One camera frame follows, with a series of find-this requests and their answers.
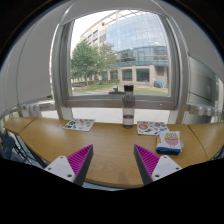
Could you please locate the small sticker sheet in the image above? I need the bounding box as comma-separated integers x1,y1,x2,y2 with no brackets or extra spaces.
62,118,97,132

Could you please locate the glass-fronted building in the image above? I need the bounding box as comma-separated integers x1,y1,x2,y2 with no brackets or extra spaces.
79,9,170,89

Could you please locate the dark chair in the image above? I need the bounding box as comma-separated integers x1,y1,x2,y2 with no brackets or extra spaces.
0,129,44,168

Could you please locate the white rail with round knobs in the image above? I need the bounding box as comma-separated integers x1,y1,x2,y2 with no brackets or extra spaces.
19,101,56,114
186,102,223,118

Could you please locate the grey window handle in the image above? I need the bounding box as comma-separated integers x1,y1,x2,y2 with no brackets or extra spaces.
108,85,124,95

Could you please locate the green tree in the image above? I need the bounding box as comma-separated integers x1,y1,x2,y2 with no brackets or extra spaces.
70,39,118,88

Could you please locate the clear bottle with black cap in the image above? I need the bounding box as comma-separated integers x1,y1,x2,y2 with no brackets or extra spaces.
121,84,136,129

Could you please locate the large sticker sheet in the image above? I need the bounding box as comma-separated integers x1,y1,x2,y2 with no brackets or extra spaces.
136,120,170,136

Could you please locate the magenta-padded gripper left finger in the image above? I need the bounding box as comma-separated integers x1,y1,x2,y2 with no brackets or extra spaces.
43,143,95,187

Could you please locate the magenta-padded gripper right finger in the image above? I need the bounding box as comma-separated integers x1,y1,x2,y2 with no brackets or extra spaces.
133,143,184,186

